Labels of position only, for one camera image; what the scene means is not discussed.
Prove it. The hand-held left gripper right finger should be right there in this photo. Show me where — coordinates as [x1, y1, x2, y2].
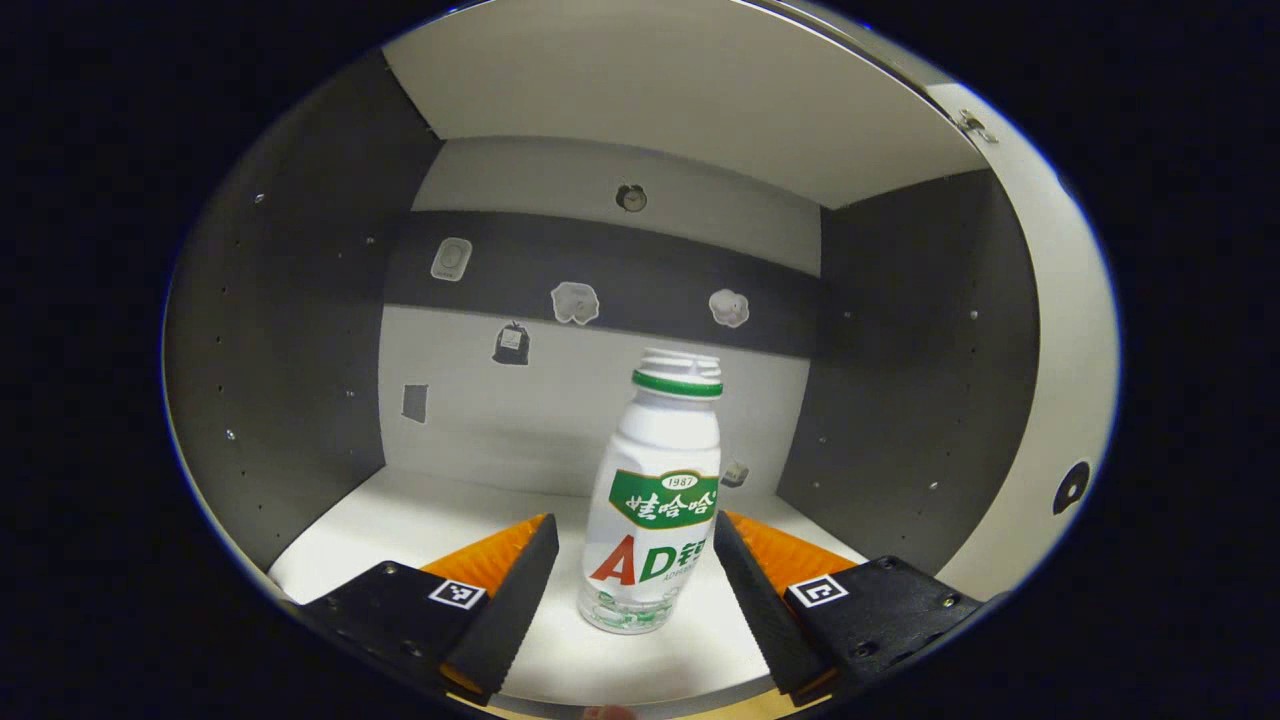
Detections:
[712, 512, 986, 701]

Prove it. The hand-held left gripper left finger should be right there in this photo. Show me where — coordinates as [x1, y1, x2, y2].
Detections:
[300, 514, 561, 707]

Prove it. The white drink bottle green label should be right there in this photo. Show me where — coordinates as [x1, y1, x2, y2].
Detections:
[578, 348, 724, 636]

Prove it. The white cabinet door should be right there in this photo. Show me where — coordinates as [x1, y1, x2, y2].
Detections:
[925, 80, 1121, 601]

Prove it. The white cabinet shelf board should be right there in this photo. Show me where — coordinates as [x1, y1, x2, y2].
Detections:
[383, 0, 991, 209]
[268, 468, 871, 706]

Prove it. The white wooden cabinet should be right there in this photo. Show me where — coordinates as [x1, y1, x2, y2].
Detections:
[160, 0, 1121, 720]

